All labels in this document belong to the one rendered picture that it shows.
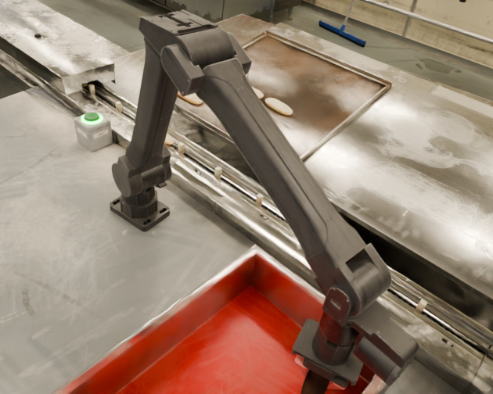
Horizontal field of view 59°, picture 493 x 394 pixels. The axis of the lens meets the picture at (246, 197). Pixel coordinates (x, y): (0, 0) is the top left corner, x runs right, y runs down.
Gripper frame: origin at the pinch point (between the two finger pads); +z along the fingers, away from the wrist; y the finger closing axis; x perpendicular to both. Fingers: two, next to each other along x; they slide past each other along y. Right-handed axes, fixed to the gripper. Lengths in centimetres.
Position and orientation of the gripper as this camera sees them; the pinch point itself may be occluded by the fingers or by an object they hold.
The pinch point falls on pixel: (318, 377)
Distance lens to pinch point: 79.2
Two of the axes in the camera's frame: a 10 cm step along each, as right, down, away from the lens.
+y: 8.8, 3.7, -3.0
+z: -1.0, 7.5, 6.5
